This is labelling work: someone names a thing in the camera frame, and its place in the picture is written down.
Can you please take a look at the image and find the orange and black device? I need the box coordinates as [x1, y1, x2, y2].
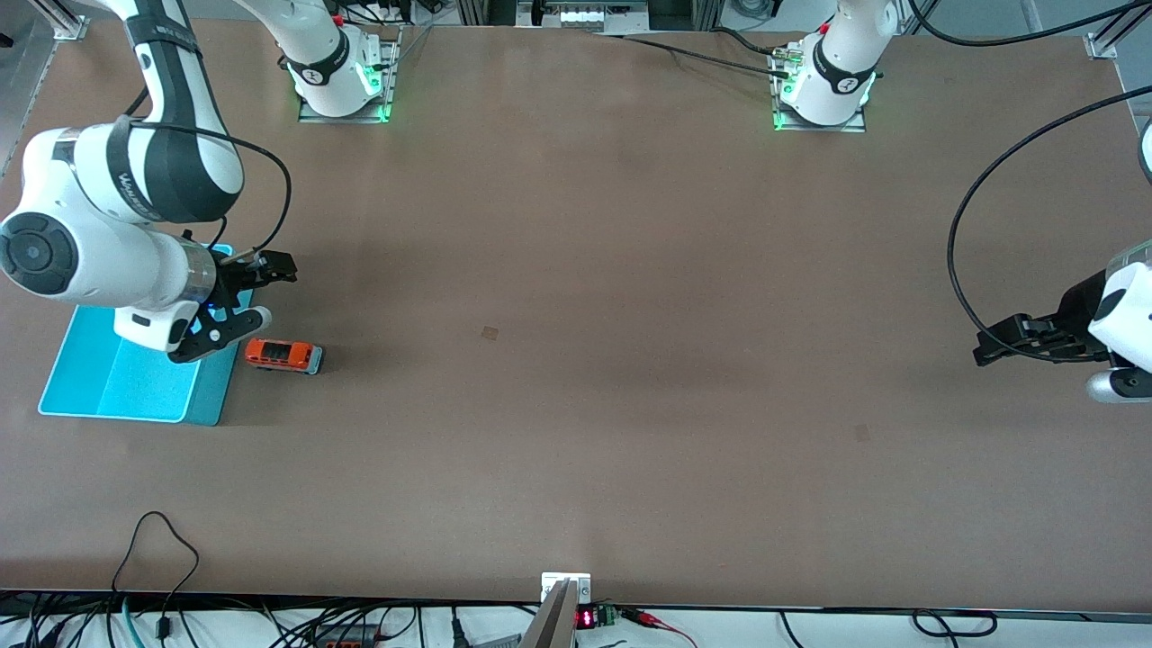
[315, 623, 383, 648]

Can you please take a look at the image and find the aluminium frame structure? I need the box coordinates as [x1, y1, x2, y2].
[454, 0, 725, 33]

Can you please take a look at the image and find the black looped cable with switch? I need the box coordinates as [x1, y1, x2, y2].
[108, 510, 202, 648]

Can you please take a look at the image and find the black cable across table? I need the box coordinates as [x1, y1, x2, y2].
[589, 27, 795, 77]

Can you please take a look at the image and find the blue plastic box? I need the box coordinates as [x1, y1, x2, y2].
[38, 243, 257, 428]

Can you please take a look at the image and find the grey metal camera bar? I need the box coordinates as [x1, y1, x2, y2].
[517, 579, 579, 648]

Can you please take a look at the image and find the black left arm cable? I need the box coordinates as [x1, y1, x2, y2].
[907, 0, 1152, 343]

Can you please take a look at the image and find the red clip lead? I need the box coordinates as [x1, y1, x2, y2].
[619, 607, 698, 648]

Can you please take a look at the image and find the white table edge bracket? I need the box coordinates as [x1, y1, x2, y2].
[541, 572, 592, 604]

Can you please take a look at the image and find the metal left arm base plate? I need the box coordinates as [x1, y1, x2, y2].
[770, 45, 868, 134]

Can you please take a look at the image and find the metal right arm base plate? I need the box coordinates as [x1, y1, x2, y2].
[298, 25, 402, 125]

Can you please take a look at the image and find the orange toy bus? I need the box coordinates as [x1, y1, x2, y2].
[244, 337, 324, 376]

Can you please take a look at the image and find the black coiled floor cable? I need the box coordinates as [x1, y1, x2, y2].
[911, 609, 1000, 639]

